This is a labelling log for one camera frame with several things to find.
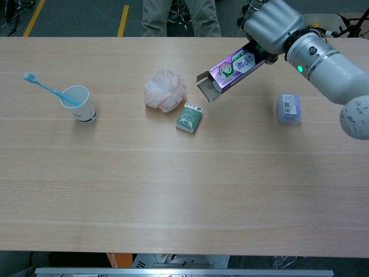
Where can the black office chair base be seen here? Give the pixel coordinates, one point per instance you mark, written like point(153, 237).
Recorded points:
point(180, 13)

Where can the person in khaki trousers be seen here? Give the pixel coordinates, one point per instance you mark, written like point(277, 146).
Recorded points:
point(180, 17)

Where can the orange box under table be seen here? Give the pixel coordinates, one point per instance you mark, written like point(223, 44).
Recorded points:
point(119, 259)

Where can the blue toothbrush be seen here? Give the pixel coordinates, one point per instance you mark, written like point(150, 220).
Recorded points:
point(49, 89)

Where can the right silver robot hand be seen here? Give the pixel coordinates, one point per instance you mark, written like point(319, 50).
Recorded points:
point(271, 24)

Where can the white paper cup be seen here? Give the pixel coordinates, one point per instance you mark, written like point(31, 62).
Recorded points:
point(82, 107)

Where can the aluminium profile rail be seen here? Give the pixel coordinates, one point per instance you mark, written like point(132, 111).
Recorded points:
point(184, 273)

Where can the purple toothpaste box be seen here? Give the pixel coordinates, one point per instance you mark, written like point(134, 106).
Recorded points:
point(230, 72)

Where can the green tissue pack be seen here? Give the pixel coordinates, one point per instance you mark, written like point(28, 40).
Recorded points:
point(189, 118)

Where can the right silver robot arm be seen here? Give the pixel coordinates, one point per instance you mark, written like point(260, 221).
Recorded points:
point(328, 66)

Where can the white mesh bath sponge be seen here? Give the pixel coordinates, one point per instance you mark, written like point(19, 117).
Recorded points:
point(164, 91)

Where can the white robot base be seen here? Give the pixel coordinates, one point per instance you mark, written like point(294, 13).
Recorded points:
point(178, 260)

